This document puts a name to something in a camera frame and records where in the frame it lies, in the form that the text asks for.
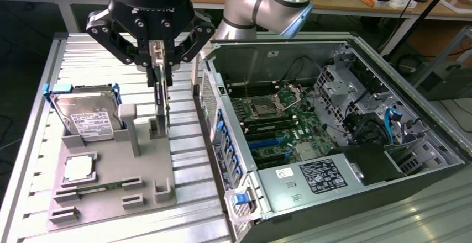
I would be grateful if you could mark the silver socket cover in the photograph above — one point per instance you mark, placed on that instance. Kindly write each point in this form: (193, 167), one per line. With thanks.
(295, 88)

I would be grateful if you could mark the silver chipset heatsink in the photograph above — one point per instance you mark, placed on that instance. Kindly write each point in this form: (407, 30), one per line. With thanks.
(307, 152)

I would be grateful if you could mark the green motherboard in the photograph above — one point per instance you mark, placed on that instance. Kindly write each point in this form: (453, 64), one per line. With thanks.
(307, 121)

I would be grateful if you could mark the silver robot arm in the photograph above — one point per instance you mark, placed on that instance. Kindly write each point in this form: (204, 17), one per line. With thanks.
(259, 5)

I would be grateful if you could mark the grey power supply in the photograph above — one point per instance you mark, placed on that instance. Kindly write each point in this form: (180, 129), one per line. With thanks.
(288, 193)

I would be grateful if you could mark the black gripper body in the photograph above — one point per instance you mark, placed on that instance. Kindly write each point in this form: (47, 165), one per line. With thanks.
(152, 2)

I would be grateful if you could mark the grey parts rack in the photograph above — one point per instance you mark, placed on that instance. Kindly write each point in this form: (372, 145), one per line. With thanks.
(110, 171)

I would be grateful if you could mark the blue case latch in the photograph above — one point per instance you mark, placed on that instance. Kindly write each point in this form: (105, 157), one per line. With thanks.
(239, 199)

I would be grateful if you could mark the hard disk in blue caddy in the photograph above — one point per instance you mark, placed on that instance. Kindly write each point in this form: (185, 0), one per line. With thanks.
(89, 118)

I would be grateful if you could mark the CPU socket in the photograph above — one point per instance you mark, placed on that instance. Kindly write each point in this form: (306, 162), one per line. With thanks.
(264, 106)

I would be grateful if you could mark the black plastic shroud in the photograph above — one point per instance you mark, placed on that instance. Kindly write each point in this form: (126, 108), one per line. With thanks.
(368, 165)

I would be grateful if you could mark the green RAM stick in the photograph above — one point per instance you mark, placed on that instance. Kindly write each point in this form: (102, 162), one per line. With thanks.
(100, 187)

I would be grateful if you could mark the white object with orange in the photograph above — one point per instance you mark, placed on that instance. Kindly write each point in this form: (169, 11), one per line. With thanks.
(387, 1)

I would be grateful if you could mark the graphics card with black cooler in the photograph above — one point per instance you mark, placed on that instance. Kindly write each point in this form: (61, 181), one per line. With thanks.
(162, 110)

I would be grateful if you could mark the black and silver PC case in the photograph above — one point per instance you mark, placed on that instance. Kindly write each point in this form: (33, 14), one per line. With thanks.
(351, 212)

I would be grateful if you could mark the dark computer tower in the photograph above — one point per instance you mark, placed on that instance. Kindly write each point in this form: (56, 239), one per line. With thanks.
(450, 85)

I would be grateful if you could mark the blue expansion slot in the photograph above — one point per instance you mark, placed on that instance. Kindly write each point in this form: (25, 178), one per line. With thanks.
(265, 143)

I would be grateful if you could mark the silver CPU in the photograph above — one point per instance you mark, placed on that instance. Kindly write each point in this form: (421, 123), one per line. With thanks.
(78, 168)

